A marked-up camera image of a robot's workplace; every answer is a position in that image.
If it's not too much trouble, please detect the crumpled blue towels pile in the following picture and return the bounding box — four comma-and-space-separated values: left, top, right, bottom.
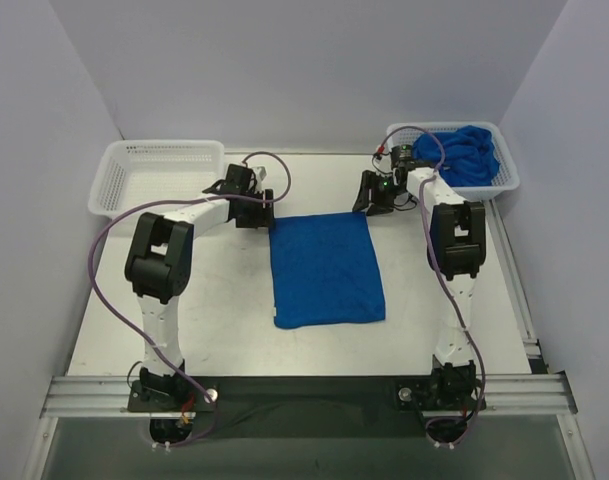
434, 125, 500, 188

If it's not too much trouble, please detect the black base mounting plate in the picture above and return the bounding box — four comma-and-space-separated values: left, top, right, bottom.
127, 376, 486, 443

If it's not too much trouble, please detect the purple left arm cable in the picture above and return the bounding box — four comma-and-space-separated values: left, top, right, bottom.
86, 151, 291, 447

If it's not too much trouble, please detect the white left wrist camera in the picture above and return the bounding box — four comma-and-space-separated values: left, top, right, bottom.
243, 164, 267, 190

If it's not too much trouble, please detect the blue towel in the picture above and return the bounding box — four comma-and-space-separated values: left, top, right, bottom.
269, 213, 386, 330

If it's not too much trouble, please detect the white basket with towels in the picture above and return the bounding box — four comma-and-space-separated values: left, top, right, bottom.
378, 122, 519, 201

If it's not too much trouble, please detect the empty white plastic basket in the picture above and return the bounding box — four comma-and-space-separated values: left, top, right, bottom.
88, 140, 226, 219

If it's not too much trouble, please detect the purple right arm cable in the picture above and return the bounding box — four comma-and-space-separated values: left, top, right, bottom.
373, 125, 486, 446

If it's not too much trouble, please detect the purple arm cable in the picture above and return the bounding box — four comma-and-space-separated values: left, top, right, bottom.
373, 125, 486, 446
86, 151, 291, 447

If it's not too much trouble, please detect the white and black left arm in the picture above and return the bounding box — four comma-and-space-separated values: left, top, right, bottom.
125, 164, 274, 401

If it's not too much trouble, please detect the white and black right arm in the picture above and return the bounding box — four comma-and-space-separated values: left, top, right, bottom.
353, 145, 486, 396

